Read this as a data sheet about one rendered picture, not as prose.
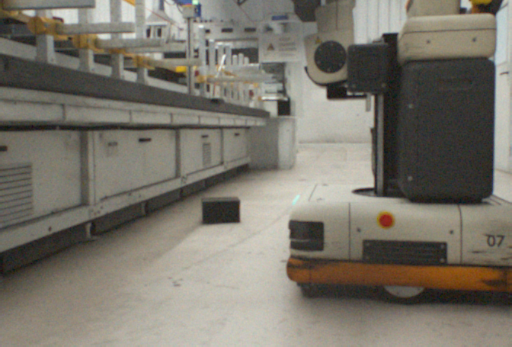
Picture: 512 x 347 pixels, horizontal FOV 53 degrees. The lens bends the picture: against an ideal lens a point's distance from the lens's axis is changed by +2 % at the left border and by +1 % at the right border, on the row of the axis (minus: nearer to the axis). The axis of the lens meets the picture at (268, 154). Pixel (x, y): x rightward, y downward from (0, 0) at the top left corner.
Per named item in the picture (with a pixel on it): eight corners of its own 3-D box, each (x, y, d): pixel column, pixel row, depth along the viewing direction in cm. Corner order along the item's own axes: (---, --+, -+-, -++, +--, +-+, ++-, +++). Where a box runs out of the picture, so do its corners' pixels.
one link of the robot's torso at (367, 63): (382, 111, 180) (383, 40, 178) (389, 108, 152) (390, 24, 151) (306, 112, 184) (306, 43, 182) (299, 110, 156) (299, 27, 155)
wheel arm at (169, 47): (185, 54, 209) (185, 43, 209) (183, 53, 205) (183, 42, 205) (84, 56, 215) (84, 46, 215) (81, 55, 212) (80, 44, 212)
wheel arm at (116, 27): (136, 36, 160) (136, 21, 159) (131, 33, 156) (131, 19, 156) (5, 39, 166) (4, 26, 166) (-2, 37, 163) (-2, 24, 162)
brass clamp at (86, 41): (106, 53, 191) (105, 39, 191) (88, 47, 178) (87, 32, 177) (90, 53, 192) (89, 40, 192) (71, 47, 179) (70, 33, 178)
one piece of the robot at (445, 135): (457, 213, 196) (460, -9, 192) (500, 245, 143) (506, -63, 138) (367, 211, 201) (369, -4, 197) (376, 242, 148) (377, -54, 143)
